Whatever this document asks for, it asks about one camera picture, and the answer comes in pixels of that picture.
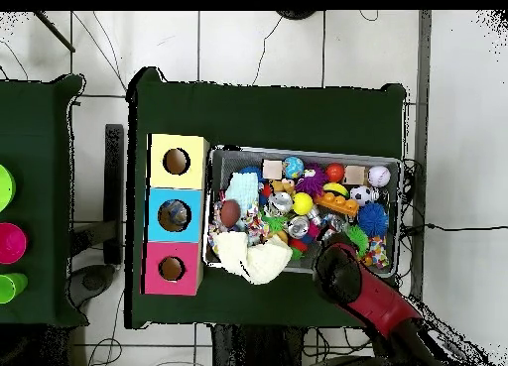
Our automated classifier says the cream knitted cloth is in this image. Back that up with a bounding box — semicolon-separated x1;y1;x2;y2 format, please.
212;230;294;286

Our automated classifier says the blue spiky rubber ball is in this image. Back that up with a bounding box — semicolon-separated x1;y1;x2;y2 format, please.
356;201;390;238

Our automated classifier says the shallow silver mesh bin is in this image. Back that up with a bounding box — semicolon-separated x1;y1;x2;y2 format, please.
200;144;404;278

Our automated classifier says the wooden box with three holes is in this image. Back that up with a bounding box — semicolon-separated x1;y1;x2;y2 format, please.
140;133;210;297

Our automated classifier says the brown toy football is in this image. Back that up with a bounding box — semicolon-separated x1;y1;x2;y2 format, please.
219;198;242;229

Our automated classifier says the blue white patterned ball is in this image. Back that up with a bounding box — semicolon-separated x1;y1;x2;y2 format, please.
282;156;305;180

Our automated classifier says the smooth yellow ball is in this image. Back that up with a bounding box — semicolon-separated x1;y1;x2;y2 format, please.
291;191;315;215

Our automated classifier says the purple spiky ball with eyes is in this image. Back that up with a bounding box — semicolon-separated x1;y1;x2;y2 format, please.
294;164;329;197

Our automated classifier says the dark green table cloth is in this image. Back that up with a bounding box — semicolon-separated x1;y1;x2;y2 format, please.
124;66;407;337

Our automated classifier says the orange toy building brick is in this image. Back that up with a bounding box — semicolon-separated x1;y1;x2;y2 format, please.
314;190;360;218

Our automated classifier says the red orange ball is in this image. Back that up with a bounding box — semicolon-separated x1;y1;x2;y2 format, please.
325;163;345;183

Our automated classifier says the green spiky ball with eyes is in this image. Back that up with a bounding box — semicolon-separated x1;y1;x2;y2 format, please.
345;224;370;257

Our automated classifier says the white baseball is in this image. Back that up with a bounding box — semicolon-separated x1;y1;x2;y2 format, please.
366;165;392;188

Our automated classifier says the black upright panel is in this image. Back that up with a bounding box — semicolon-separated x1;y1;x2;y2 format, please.
103;123;125;266

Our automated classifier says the dark green side table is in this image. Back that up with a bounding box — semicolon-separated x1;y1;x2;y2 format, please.
0;73;90;329

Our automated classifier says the pink plastic cup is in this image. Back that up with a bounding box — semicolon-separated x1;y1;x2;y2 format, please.
0;221;28;265

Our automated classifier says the lime green plastic cup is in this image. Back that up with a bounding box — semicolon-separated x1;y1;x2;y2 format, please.
0;164;17;213
0;272;30;305

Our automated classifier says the black slanted rod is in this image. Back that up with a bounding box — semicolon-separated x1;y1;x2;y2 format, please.
33;10;76;54

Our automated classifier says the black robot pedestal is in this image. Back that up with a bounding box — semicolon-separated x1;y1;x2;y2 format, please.
211;323;307;366

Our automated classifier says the black floor power cable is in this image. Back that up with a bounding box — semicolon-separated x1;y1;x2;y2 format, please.
400;221;508;233

